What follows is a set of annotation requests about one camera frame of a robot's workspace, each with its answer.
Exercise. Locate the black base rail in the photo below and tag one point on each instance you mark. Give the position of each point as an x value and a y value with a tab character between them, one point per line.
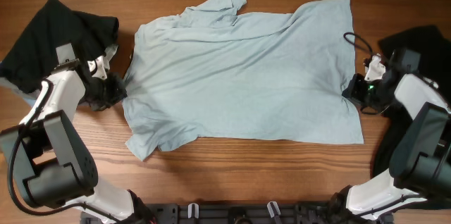
306	212

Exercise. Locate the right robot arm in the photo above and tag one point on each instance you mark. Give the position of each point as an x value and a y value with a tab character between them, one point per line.
419	167

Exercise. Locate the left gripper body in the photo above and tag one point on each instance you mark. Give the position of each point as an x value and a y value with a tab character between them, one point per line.
105	92

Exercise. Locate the black garment right pile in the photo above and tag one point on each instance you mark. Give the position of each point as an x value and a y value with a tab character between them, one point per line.
434	64

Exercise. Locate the light blue t-shirt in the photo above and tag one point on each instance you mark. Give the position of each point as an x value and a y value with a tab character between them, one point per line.
213	71

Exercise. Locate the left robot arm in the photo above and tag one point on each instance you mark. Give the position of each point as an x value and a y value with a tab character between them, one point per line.
49	168

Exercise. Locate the folded black garment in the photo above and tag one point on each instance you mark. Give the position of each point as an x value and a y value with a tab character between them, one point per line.
33	56

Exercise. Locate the folded grey garment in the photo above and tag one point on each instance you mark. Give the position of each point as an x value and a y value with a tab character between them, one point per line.
9	85

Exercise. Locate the folded blue denim garment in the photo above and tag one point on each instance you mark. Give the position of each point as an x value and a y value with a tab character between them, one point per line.
30	101

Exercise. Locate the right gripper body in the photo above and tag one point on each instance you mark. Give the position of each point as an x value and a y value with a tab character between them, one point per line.
366	94

